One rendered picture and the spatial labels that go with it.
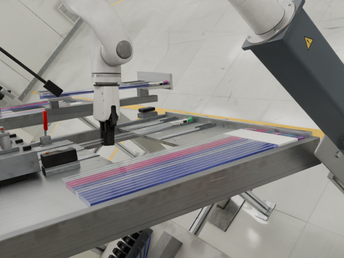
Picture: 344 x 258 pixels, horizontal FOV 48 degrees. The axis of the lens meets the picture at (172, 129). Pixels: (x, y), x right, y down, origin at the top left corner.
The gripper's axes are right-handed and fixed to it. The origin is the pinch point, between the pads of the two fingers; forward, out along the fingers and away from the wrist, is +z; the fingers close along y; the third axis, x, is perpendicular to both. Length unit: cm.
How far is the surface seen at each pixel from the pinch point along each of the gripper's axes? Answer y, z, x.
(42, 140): -16.1, 1.7, -14.9
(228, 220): -40, 52, 77
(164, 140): 12.8, -0.3, 11.7
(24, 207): 34.4, 6.0, -28.8
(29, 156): 16.9, 0.2, -24.5
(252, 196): -21, 34, 75
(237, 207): -39, 45, 82
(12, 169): 16.9, 2.8, -28.3
